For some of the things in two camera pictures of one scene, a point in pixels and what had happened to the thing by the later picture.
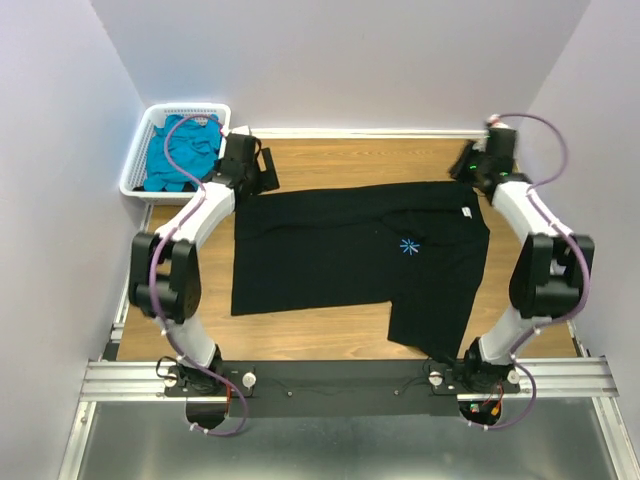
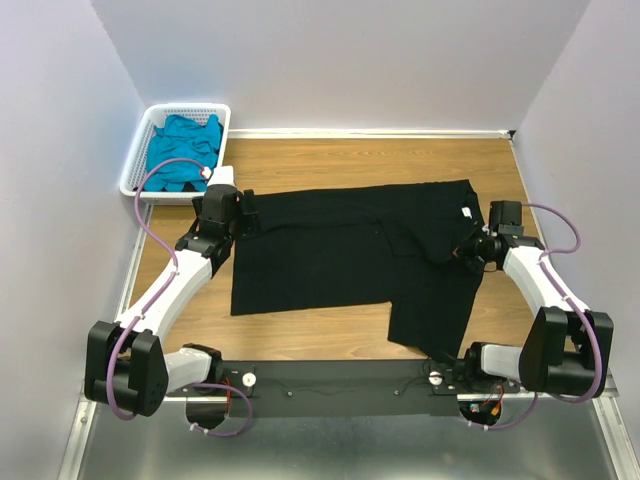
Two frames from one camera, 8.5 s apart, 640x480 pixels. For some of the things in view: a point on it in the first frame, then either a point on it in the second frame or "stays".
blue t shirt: (193, 145) stays
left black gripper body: (265, 180) -> (245, 223)
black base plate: (340, 390) stays
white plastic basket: (133, 170) stays
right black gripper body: (469, 165) -> (481, 245)
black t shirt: (421, 246) stays
